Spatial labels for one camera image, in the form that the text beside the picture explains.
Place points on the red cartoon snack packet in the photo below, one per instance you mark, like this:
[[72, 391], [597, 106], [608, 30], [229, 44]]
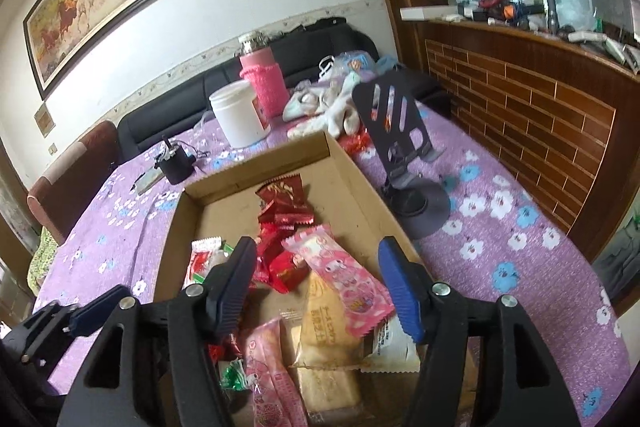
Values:
[[287, 274]]

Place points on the pink checkered cartoon snack packet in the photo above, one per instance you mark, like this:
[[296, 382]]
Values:
[[345, 282]]

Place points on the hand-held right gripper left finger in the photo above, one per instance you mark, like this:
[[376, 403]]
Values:
[[235, 292]]

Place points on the green seat cushion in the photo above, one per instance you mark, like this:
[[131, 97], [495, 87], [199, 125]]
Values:
[[42, 257]]

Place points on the white flat box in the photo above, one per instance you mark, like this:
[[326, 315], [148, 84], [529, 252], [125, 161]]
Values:
[[430, 13]]

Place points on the clear plastic bag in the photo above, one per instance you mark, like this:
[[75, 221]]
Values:
[[352, 64]]

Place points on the white red snack packet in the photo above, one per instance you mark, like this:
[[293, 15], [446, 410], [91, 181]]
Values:
[[200, 262]]

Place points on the small red candy wrapper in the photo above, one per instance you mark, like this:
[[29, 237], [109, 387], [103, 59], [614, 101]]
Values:
[[357, 143]]

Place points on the clear biscuit packet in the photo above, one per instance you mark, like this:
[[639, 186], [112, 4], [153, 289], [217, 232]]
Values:
[[330, 387], [325, 322]]

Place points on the black phone stand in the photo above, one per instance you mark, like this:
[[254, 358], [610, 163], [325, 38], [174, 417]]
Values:
[[395, 122]]

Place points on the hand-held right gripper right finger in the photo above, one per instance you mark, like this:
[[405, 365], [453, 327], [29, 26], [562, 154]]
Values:
[[400, 292]]

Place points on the green-ended candy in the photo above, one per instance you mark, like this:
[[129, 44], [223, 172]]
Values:
[[234, 377]]

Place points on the white crumpled cloth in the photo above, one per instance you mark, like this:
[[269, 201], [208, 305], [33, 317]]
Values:
[[325, 107]]

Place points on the black flashlight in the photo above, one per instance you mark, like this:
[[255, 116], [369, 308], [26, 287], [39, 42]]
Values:
[[552, 14]]

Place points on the thin booklet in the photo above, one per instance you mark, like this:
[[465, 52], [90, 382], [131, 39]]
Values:
[[149, 182]]

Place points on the white plastic jar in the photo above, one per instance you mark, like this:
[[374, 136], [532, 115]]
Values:
[[240, 117]]

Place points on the black sofa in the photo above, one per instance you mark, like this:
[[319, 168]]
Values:
[[170, 117]]

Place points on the purple floral tablecloth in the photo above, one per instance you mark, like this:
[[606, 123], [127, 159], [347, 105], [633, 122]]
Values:
[[500, 227]]

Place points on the black round container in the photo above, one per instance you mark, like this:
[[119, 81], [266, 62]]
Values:
[[176, 164]]

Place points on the red gold foil snack packet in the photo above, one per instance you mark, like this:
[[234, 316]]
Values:
[[282, 199]]

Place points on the brown cardboard box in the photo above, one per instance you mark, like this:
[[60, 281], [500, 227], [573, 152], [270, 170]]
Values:
[[340, 192]]

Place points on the wall plaque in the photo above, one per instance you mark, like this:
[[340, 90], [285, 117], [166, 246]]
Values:
[[44, 120]]

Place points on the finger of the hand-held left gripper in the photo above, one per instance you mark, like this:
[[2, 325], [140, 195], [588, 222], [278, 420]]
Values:
[[97, 309]]

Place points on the brown chair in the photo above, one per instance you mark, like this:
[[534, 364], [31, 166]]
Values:
[[75, 177]]

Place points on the pink sleeved bottle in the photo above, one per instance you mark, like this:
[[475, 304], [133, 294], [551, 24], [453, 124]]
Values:
[[262, 79]]

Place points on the cream white snack packet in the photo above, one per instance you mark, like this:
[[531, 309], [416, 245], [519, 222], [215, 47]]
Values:
[[390, 352]]

